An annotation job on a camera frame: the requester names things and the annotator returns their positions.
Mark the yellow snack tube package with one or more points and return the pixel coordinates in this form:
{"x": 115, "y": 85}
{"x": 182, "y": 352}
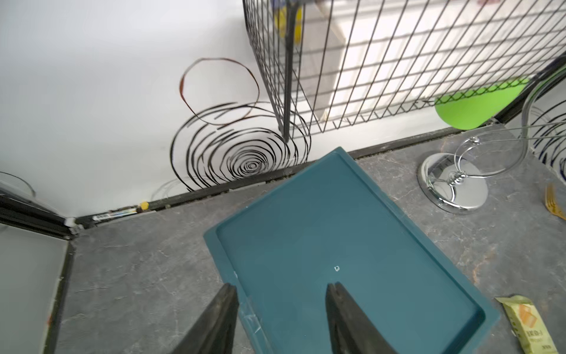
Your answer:
{"x": 280, "y": 21}

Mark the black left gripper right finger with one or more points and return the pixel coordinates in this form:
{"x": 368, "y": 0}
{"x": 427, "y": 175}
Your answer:
{"x": 351, "y": 331}

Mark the pen at wall base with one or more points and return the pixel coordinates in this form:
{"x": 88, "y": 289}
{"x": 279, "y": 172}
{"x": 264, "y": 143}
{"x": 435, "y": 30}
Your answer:
{"x": 128, "y": 211}

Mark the teal drawer cabinet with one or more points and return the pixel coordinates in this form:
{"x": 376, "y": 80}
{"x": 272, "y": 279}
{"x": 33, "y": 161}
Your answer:
{"x": 331, "y": 223}

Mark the white box in basket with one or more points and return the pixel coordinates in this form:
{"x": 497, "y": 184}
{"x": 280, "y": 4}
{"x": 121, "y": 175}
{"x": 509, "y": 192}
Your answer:
{"x": 398, "y": 53}

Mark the gold fork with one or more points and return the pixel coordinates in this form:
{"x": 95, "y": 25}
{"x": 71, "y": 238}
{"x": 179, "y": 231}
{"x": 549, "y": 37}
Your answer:
{"x": 551, "y": 202}

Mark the green cookie packet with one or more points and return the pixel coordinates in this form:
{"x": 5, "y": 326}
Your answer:
{"x": 527, "y": 325}

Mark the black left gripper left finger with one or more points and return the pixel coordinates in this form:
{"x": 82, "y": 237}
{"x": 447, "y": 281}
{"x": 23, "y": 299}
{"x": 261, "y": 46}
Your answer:
{"x": 214, "y": 330}

